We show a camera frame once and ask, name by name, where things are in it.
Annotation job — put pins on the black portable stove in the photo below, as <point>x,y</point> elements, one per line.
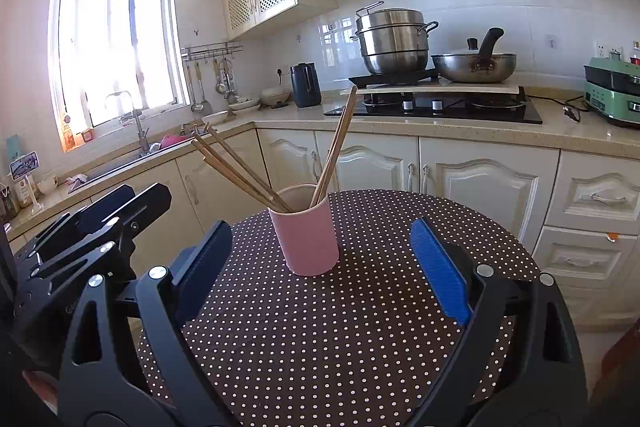
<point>380,79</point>

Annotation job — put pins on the brown polka-dot tablecloth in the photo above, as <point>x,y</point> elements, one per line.
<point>325,332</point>

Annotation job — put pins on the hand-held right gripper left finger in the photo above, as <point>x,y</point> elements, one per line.
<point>205,267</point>

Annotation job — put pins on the stainless steel steamer pot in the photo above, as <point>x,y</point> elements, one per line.
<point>395,42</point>

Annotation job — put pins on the pink cup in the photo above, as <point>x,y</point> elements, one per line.
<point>307,242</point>

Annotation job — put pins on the orange sticker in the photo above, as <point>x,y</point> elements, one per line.
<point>613,237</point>

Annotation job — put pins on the pink bowl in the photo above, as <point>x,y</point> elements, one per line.
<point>172,141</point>

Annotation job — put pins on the cream board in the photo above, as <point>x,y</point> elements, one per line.
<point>500,88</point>

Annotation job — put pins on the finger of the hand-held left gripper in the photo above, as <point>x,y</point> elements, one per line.
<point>107,204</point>
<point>150,207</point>

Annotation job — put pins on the phone on white stand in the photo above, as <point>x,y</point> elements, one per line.
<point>24,166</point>

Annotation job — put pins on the black electric kettle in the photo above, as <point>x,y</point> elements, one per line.
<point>305,87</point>

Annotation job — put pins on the black gas hob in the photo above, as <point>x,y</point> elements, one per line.
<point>490,112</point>

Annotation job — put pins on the person's left hand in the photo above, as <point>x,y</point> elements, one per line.
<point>42,389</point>

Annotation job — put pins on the bundle of wooden chopsticks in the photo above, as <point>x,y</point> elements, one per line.
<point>338,137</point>

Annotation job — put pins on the white bowl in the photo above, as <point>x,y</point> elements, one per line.
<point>275,96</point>

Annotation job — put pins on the speckled stone countertop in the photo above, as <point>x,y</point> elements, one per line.
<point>450,129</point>

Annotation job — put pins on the cream base cabinets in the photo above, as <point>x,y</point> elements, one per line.
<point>485,187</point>

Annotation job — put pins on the metal wall utensil rack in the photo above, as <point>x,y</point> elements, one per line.
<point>210,49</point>

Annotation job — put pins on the green cooking appliance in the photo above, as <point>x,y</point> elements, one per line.
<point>610,97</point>

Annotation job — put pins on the metal sink faucet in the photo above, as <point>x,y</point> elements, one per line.
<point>137,122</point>

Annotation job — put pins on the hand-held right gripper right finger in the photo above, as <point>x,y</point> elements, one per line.
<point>440,272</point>

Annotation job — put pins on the wall socket with plug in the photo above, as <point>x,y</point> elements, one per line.
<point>280,72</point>

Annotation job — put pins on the steel kitchen sink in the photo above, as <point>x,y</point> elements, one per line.
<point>115,167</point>

